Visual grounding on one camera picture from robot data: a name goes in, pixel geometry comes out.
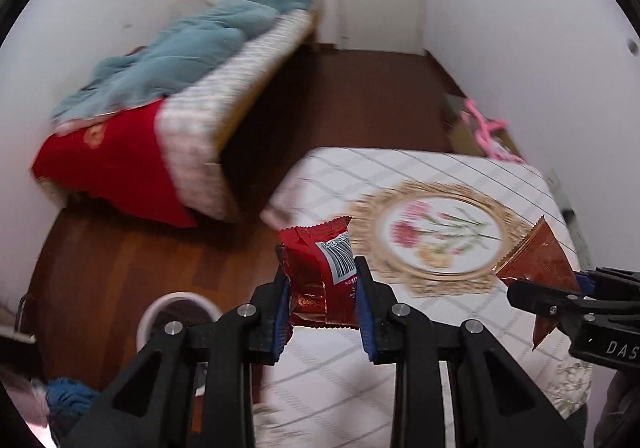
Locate brown foil wrapper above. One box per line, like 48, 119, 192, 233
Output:
492, 217, 579, 350

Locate red snack wrapper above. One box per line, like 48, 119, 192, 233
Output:
279, 216, 358, 329

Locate white round trash bin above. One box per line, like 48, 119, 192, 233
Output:
136, 292, 222, 352

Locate white patterned tablecloth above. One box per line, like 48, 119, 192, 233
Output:
254, 148, 592, 447

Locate pink plastic hangers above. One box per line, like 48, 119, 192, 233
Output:
460, 98, 525, 164

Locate cardboard box on floor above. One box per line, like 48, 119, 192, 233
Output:
441, 91, 522, 159

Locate blue clothes pile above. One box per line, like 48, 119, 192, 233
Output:
46, 378, 100, 418

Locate red blanket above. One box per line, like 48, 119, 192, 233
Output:
32, 98, 196, 228

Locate wooden bed with mattress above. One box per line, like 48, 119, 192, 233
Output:
32, 0, 322, 222

